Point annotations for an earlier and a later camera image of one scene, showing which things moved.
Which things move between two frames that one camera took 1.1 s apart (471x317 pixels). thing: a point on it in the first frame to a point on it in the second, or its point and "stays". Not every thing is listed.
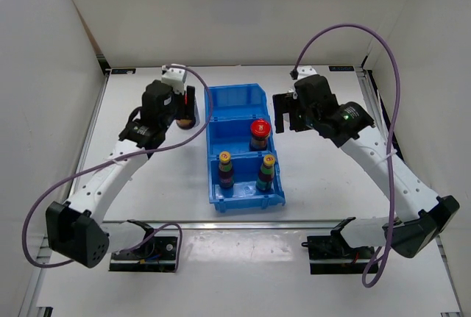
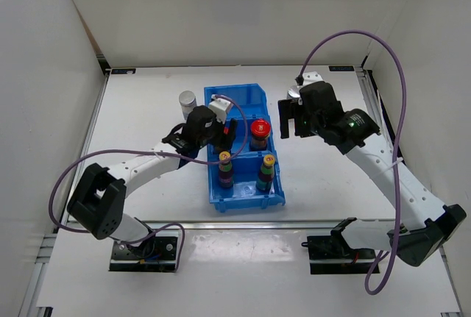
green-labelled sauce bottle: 266,173 stays
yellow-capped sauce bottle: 226,177 stays
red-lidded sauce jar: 260,130 stays
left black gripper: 189,109 to 218,140
